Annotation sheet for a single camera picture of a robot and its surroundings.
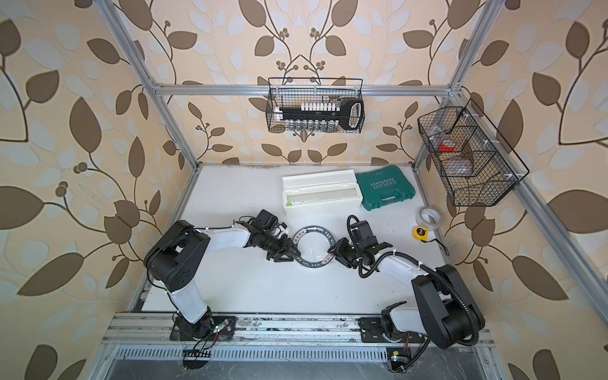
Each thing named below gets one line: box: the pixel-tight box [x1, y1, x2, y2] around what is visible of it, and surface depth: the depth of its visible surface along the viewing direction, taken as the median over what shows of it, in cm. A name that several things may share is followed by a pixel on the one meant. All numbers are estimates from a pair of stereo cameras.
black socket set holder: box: [274, 98, 365, 132], surface depth 86 cm
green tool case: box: [355, 164, 416, 211], surface depth 107 cm
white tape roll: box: [415, 206, 441, 231], surface depth 101 cm
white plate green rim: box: [292, 224, 336, 269], surface depth 95 cm
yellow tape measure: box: [412, 225, 430, 242], surface depth 96 cm
